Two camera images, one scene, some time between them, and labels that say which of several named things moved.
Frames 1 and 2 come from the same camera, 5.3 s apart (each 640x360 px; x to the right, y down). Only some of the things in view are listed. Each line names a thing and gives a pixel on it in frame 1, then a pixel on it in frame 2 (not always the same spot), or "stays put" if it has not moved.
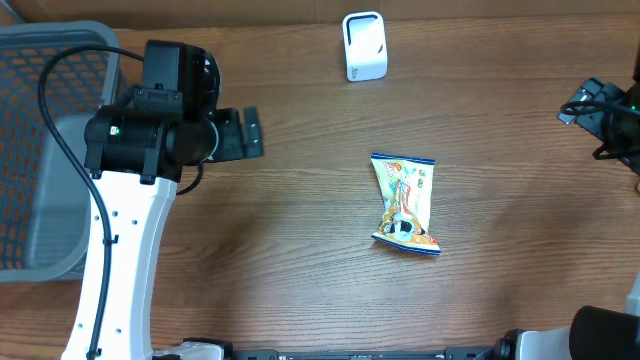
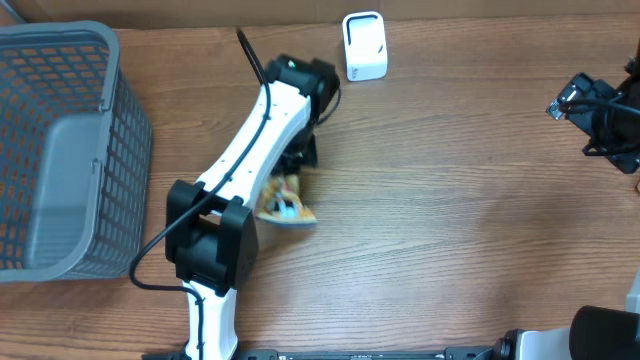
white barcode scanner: [365, 42] stays put
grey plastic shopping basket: [44, 196] stays put
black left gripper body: [232, 141] to [302, 151]
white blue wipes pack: [406, 186] to [282, 206]
